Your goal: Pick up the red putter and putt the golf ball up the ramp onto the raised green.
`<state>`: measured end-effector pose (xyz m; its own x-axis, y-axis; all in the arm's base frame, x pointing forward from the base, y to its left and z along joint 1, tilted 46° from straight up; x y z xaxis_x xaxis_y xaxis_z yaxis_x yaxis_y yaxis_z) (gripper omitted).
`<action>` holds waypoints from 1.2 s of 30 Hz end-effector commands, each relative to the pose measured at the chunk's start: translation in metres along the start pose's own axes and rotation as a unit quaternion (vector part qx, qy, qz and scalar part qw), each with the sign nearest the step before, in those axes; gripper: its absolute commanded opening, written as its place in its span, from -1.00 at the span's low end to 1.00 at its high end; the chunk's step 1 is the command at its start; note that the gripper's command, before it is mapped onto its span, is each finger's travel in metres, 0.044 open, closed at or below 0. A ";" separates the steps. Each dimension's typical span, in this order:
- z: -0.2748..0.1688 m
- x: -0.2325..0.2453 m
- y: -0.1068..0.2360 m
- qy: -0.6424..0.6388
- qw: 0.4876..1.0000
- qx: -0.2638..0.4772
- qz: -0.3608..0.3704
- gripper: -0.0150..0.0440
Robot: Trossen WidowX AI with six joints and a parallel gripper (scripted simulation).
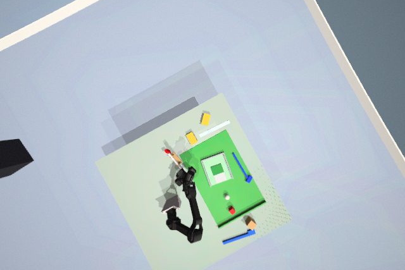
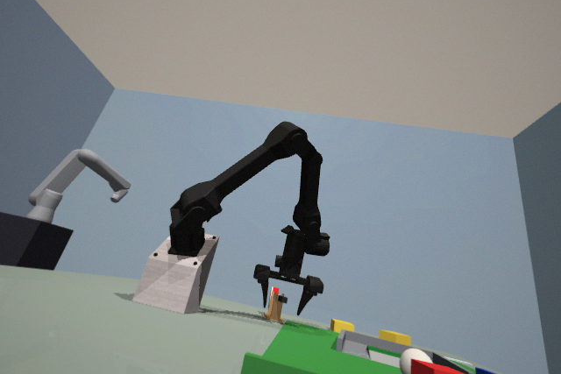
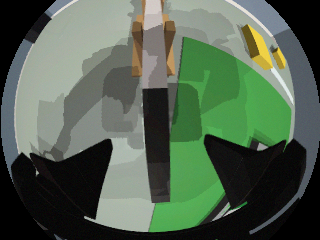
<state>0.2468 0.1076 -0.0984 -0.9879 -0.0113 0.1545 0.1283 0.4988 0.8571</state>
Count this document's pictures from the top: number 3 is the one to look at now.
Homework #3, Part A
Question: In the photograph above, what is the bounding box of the yellow rectangular block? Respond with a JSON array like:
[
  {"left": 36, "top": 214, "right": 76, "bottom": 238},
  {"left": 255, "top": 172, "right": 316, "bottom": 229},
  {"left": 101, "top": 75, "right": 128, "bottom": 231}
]
[
  {"left": 241, "top": 24, "right": 273, "bottom": 71},
  {"left": 272, "top": 48, "right": 285, "bottom": 69}
]

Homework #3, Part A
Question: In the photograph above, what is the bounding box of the green putting mat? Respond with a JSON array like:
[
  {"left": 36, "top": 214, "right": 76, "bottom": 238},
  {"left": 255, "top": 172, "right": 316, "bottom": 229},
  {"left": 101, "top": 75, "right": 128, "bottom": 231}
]
[{"left": 149, "top": 37, "right": 292, "bottom": 232}]

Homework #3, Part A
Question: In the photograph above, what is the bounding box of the red putter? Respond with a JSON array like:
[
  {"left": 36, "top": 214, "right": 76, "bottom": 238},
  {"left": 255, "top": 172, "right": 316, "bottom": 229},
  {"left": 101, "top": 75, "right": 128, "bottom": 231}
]
[{"left": 141, "top": 0, "right": 171, "bottom": 204}]

